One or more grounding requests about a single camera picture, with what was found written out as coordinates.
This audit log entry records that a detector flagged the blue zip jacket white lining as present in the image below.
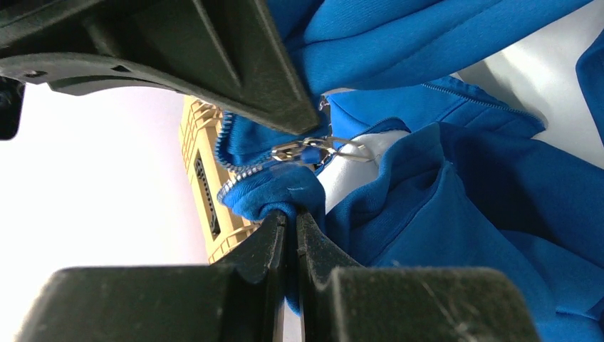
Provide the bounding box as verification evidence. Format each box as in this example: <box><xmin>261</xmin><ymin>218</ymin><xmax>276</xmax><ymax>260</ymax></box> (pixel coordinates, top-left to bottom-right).
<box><xmin>216</xmin><ymin>1</ymin><xmax>603</xmax><ymax>341</ymax></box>

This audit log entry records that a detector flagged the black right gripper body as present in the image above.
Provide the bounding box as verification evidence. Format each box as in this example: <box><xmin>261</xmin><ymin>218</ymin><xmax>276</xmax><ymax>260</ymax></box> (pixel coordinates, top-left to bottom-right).
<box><xmin>1</xmin><ymin>78</ymin><xmax>25</xmax><ymax>140</ymax></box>

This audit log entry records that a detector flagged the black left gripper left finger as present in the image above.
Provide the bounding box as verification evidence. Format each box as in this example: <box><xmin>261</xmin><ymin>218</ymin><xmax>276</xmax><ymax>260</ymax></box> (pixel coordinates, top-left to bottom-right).
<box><xmin>18</xmin><ymin>212</ymin><xmax>287</xmax><ymax>341</ymax></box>

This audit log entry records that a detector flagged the tan plastic toolbox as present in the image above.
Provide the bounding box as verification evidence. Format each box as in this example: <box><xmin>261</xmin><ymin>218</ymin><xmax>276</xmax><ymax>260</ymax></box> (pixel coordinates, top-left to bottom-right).
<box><xmin>179</xmin><ymin>95</ymin><xmax>259</xmax><ymax>264</ymax></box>

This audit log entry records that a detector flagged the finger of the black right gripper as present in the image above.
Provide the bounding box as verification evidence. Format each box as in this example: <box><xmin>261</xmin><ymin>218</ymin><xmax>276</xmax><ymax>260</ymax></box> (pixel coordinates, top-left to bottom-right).
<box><xmin>1</xmin><ymin>0</ymin><xmax>321</xmax><ymax>135</ymax></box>

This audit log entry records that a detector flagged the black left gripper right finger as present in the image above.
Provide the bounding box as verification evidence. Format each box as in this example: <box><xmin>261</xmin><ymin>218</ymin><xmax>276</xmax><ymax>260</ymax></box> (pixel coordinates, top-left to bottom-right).
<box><xmin>296</xmin><ymin>212</ymin><xmax>539</xmax><ymax>341</ymax></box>

